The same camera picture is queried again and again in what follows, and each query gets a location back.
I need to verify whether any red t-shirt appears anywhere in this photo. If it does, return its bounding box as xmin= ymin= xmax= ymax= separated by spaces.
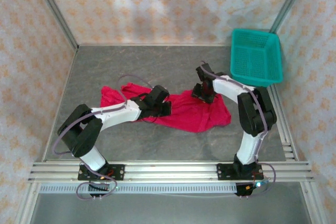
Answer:
xmin=99 ymin=82 xmax=232 ymax=133

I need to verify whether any teal plastic mesh basket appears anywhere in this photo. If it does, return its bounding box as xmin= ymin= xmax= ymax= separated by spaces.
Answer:
xmin=230 ymin=28 xmax=284 ymax=88

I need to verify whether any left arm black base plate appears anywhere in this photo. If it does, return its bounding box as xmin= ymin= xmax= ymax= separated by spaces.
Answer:
xmin=78 ymin=164 xmax=125 ymax=182

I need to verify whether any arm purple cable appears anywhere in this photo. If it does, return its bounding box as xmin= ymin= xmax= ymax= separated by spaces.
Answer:
xmin=201 ymin=60 xmax=277 ymax=198
xmin=53 ymin=74 xmax=156 ymax=200

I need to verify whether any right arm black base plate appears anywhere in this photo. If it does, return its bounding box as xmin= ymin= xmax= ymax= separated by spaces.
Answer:
xmin=216 ymin=163 xmax=265 ymax=182

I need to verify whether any aluminium frame leg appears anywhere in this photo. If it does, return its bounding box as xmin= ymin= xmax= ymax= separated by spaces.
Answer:
xmin=300 ymin=182 xmax=328 ymax=224
xmin=15 ymin=182 xmax=40 ymax=224

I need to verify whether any slotted grey cable duct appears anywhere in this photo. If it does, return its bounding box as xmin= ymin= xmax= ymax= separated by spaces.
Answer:
xmin=39 ymin=183 xmax=238 ymax=195

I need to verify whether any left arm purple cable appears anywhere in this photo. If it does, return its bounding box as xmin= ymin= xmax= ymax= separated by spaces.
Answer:
xmin=53 ymin=74 xmax=156 ymax=200

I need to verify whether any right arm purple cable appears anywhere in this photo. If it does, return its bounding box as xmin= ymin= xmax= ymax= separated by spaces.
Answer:
xmin=201 ymin=60 xmax=277 ymax=198

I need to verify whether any patterned white cloth backdrop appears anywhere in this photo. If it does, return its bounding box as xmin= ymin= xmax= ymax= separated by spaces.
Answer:
xmin=0 ymin=0 xmax=336 ymax=224

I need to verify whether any aluminium table end rail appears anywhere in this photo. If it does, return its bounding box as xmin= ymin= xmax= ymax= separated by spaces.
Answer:
xmin=77 ymin=42 xmax=232 ymax=47

